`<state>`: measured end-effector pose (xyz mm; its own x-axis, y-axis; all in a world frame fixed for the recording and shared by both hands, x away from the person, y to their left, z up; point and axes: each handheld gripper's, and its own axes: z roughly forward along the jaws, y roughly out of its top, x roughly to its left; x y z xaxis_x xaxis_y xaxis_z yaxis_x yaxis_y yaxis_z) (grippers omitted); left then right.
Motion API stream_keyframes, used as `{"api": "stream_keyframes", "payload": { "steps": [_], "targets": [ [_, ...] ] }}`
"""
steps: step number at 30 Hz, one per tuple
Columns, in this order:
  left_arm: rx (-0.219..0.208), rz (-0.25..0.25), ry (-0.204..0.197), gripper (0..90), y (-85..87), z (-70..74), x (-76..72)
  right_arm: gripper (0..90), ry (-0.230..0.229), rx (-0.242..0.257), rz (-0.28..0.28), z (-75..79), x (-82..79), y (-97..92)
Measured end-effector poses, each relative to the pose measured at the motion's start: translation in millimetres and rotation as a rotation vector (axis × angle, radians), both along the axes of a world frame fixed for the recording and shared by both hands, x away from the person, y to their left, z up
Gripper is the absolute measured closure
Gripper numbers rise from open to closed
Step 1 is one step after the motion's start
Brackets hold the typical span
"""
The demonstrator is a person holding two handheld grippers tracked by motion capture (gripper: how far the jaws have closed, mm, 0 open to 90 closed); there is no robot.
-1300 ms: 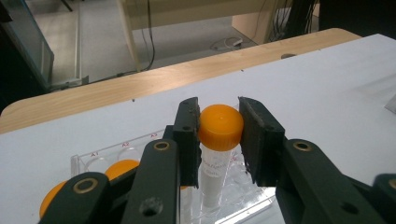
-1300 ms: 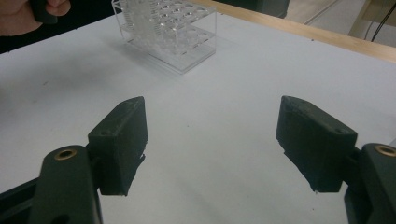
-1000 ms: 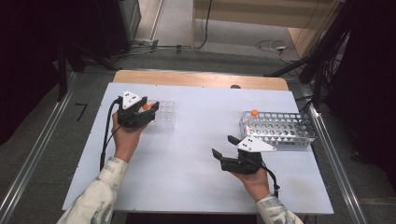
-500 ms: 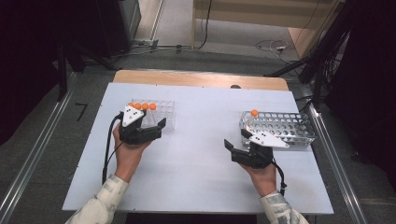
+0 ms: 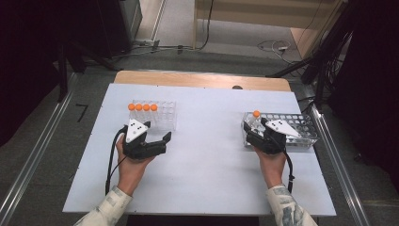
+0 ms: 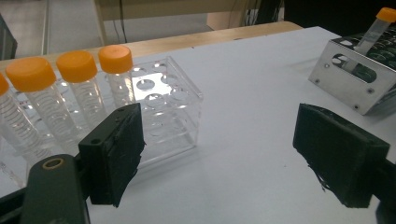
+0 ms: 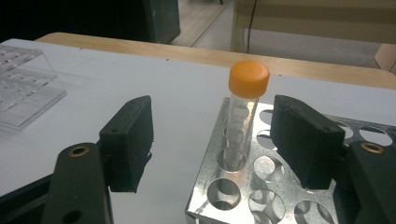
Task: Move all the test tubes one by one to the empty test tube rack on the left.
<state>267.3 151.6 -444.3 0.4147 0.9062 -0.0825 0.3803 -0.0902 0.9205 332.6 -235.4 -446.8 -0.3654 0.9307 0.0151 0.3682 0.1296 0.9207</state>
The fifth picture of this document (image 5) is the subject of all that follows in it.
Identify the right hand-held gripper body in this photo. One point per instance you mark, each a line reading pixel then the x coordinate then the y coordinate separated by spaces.
pixel 269 142

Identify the metal floor strip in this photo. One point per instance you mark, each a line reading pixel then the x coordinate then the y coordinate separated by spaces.
pixel 158 19

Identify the wooden table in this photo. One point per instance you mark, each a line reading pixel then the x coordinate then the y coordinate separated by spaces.
pixel 188 80

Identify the orange-capped clear tube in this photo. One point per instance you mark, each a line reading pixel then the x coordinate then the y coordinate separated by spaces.
pixel 256 113
pixel 153 107
pixel 139 107
pixel 131 107
pixel 146 107

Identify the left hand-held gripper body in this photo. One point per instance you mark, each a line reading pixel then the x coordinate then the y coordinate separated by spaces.
pixel 141 150

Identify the clear grid tray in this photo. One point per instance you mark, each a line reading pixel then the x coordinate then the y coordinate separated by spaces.
pixel 306 139

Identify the black cabinet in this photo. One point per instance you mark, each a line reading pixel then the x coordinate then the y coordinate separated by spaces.
pixel 116 25

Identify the metal floor rail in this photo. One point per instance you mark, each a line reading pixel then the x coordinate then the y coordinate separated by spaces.
pixel 37 150
pixel 338 175

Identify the clear acrylic tube rack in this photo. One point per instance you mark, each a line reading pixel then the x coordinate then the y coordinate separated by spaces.
pixel 166 116

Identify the light wooden cabinet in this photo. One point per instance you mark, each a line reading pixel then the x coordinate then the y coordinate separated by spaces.
pixel 251 9

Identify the person's left hand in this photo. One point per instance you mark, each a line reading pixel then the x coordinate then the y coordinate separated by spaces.
pixel 130 169

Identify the person's right hand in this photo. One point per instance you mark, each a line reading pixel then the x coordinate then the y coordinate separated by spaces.
pixel 273 166

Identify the dark curtain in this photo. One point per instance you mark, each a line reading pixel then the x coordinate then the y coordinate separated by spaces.
pixel 373 78

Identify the black tripod stand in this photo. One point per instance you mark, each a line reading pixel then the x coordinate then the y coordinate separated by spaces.
pixel 323 56

